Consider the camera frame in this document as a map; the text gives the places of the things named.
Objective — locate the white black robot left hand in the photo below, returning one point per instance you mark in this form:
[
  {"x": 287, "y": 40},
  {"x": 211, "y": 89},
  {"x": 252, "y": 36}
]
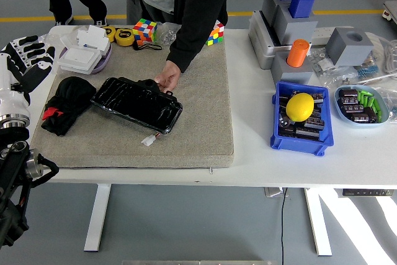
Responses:
[{"x": 14, "y": 100}]

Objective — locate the person's left hand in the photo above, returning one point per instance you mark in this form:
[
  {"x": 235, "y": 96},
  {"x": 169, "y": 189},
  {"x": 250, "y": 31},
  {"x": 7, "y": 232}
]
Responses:
[{"x": 169, "y": 75}]

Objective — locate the black glossy panel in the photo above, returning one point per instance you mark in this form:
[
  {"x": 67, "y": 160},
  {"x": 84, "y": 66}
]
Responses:
[{"x": 136, "y": 105}]

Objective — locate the black rag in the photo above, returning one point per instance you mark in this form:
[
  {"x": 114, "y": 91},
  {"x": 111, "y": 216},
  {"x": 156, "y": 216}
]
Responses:
[{"x": 73, "y": 91}]

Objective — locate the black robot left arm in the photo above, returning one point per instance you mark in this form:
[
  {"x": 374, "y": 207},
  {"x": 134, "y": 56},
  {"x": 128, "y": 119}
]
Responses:
[{"x": 15, "y": 168}]

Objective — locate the black table control panel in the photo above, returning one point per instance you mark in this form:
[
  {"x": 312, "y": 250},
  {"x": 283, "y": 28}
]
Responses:
[{"x": 367, "y": 192}]

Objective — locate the clear bag of metal parts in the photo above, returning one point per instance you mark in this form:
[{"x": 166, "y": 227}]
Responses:
[{"x": 167, "y": 33}]

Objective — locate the grey-brown mat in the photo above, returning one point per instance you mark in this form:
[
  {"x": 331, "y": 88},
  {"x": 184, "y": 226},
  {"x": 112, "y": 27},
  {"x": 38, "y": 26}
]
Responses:
[{"x": 198, "y": 113}]

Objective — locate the colourful puzzle cube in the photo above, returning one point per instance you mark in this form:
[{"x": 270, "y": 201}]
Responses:
[
  {"x": 215, "y": 36},
  {"x": 145, "y": 30}
]

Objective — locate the yellow tape measure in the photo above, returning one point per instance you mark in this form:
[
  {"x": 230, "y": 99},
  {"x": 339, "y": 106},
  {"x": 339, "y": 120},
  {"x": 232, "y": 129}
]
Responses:
[
  {"x": 110, "y": 33},
  {"x": 124, "y": 37}
]

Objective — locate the purple bowl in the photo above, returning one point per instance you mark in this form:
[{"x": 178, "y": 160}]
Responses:
[{"x": 107, "y": 57}]

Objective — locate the clear empty plastic bag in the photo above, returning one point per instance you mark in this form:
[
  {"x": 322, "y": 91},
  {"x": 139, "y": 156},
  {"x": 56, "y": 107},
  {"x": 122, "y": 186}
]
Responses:
[{"x": 57, "y": 40}]

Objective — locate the white flat box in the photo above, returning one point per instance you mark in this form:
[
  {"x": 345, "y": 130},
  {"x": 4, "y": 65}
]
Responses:
[{"x": 79, "y": 57}]

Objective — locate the white folded carton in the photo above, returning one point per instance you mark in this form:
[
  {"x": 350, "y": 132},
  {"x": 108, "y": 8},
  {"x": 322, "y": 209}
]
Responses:
[{"x": 93, "y": 37}]

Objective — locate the light grey flat case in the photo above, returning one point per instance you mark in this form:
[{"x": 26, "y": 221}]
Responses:
[{"x": 260, "y": 44}]

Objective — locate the grey block holder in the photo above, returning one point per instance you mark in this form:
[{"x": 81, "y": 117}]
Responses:
[
  {"x": 293, "y": 74},
  {"x": 297, "y": 30},
  {"x": 270, "y": 6}
]

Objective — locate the black cylindrical capacitor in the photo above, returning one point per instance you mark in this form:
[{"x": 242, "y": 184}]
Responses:
[
  {"x": 284, "y": 121},
  {"x": 318, "y": 98},
  {"x": 307, "y": 134},
  {"x": 314, "y": 123}
]

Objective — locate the orange cylinder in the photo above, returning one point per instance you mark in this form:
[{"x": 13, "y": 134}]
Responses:
[{"x": 297, "y": 54}]

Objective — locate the yellow lemon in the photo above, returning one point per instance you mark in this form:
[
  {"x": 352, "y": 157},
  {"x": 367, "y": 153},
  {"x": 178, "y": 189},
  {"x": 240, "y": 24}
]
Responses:
[{"x": 299, "y": 106}]

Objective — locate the white table leg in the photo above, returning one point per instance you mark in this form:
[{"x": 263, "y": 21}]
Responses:
[
  {"x": 97, "y": 215},
  {"x": 318, "y": 221}
]

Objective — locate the blue plastic bottle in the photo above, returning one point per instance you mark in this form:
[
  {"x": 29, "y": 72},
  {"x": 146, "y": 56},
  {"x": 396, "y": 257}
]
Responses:
[{"x": 301, "y": 4}]

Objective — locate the blue plastic bin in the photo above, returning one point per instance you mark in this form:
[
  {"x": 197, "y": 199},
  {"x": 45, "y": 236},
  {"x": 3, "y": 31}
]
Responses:
[{"x": 302, "y": 147}]

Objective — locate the clear bag of screws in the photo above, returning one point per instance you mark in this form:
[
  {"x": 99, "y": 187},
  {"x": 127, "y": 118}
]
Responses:
[{"x": 321, "y": 61}]

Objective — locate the grey box under table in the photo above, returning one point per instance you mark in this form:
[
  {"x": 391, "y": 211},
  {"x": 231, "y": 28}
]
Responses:
[{"x": 273, "y": 192}]

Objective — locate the clear bag of small parts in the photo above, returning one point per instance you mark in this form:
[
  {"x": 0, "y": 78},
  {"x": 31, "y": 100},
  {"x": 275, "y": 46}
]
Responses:
[{"x": 341, "y": 77}]

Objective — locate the light blue dish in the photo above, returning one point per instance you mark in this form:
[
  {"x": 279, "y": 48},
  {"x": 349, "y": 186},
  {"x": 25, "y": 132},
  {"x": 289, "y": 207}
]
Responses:
[{"x": 341, "y": 116}]

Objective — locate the grey block with round hole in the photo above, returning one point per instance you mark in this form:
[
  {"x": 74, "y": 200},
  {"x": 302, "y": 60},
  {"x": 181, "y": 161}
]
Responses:
[{"x": 347, "y": 49}]

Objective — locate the bag of blue resistors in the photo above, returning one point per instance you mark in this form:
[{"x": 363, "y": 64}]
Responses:
[{"x": 367, "y": 71}]

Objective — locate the clear crumpled plastic bag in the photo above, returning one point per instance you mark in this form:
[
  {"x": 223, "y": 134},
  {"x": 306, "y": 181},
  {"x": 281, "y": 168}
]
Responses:
[{"x": 390, "y": 100}]

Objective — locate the white cart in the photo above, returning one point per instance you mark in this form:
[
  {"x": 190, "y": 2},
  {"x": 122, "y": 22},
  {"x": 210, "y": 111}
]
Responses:
[{"x": 390, "y": 10}]

